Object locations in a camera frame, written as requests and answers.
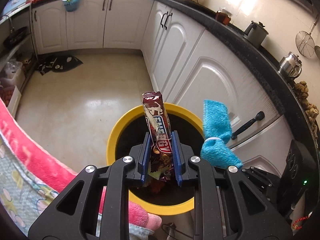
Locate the wire mesh skimmer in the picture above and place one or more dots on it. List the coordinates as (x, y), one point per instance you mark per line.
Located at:
(304, 41)

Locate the blue knitted cloth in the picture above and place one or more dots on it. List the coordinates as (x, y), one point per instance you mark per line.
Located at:
(217, 133)

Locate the blue plastic box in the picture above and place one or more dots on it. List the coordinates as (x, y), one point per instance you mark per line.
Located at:
(11, 5)

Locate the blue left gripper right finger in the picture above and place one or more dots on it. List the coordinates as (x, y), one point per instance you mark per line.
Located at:
(175, 143)

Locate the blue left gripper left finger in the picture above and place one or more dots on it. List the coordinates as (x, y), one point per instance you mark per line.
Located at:
(144, 158)

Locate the pink blanket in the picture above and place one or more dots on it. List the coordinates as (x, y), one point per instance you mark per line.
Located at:
(53, 172)

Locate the yellow rimmed trash bin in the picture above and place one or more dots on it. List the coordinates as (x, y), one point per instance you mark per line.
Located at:
(160, 195)

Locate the brown energy bar wrapper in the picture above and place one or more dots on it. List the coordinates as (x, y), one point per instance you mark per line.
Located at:
(158, 134)

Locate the black floor mat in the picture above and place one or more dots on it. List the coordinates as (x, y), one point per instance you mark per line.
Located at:
(58, 64)

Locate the cartoon print table cloth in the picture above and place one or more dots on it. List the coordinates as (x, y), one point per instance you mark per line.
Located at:
(23, 195)

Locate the brown lidded jar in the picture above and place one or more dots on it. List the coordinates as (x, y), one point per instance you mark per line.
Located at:
(223, 16)

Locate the grey metal kettle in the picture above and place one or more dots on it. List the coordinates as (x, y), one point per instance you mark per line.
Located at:
(255, 33)

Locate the blue hanging basket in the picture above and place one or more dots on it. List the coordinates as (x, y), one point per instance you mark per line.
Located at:
(71, 5)

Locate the shiny steel kettle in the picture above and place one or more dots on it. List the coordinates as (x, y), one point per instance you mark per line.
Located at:
(290, 66)

